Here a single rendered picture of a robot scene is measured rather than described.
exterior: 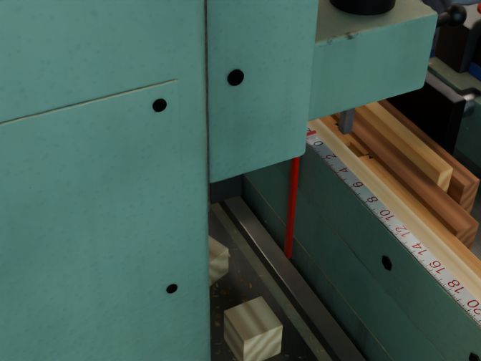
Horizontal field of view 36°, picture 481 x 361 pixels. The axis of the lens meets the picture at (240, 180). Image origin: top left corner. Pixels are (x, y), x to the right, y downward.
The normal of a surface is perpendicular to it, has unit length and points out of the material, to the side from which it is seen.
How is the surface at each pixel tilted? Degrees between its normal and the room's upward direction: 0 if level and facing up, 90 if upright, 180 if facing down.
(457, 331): 90
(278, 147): 90
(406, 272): 90
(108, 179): 90
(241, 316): 0
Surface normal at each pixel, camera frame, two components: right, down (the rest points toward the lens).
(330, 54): 0.45, 0.58
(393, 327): -0.89, 0.28
